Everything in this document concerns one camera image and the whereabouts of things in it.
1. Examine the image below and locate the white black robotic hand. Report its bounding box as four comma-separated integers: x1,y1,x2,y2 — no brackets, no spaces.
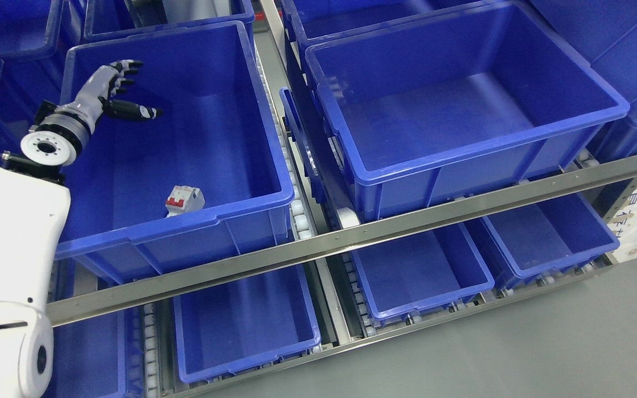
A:
61,60,163,134

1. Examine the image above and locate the grey red circuit breaker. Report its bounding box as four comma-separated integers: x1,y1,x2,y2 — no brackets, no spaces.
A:
165,185,205,218

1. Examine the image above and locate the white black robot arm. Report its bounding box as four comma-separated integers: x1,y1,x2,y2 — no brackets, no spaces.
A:
0,99,106,397

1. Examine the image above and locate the blue bin top left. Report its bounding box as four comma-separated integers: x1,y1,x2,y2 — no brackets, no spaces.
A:
79,1,255,44

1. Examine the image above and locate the large blue bin left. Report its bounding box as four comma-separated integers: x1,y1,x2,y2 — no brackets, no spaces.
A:
55,21,294,284

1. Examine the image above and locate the large blue bin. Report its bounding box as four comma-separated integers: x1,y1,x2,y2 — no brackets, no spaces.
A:
55,21,294,284
302,1,630,222

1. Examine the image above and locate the blue bin top right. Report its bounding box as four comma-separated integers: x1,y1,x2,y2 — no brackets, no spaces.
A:
281,1,493,47

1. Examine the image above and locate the lower blue bin far left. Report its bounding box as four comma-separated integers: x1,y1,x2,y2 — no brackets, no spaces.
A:
43,309,145,397

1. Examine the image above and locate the large blue bin right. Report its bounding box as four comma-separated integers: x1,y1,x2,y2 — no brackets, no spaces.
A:
302,1,630,222

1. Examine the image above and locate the lower blue bin middle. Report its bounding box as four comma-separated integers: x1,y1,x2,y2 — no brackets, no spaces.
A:
351,223,495,328

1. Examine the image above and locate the lower blue bin right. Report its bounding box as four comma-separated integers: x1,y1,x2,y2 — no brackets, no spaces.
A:
465,192,620,290

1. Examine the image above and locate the blue bin far right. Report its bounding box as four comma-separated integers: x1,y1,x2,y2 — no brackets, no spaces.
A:
531,1,637,163

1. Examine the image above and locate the steel shelf rail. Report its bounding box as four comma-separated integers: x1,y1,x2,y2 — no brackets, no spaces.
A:
46,156,637,327

